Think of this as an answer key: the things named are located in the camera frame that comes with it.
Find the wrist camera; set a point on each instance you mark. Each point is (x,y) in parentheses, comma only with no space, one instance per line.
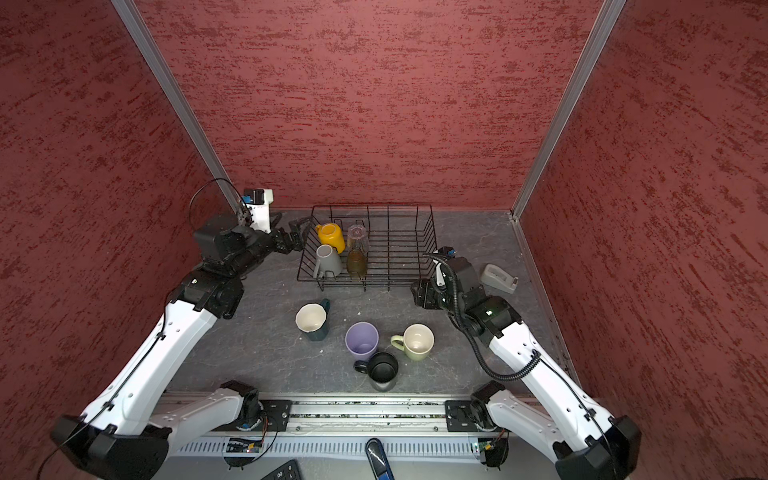
(442,274)
(257,202)

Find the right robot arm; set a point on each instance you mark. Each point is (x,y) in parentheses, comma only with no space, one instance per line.
(529,394)

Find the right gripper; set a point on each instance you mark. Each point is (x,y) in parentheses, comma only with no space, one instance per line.
(425,297)

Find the black blue handheld device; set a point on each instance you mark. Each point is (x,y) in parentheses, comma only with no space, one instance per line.
(376,456)

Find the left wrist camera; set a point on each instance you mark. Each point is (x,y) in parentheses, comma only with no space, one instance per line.
(257,202)

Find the white grey mug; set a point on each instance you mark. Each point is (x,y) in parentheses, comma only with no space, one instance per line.
(328,264)

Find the black wire dish rack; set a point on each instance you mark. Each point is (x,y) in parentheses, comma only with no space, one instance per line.
(398,236)

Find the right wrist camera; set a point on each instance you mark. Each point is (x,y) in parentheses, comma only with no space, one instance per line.
(442,274)

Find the olive glass cup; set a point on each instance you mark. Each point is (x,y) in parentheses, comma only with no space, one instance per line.
(357,264)

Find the purple cup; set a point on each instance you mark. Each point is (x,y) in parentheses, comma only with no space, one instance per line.
(362,340)

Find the clear glass cup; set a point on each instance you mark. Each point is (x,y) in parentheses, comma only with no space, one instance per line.
(357,237)

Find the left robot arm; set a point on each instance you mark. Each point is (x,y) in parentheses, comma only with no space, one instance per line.
(118,435)

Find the light green mug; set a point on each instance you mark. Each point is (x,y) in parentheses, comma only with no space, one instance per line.
(417,341)

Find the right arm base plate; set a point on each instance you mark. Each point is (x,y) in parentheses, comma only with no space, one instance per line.
(465,415)

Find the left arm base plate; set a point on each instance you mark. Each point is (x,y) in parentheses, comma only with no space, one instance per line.
(274,416)

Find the yellow mug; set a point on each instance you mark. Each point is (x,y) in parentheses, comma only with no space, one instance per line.
(331,234)

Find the dark green mug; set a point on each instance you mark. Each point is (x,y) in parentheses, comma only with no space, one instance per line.
(312,320)

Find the black mug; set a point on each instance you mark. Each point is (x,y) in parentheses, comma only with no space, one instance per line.
(381,369)

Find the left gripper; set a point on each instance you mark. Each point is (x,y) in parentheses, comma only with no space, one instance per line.
(296,243)

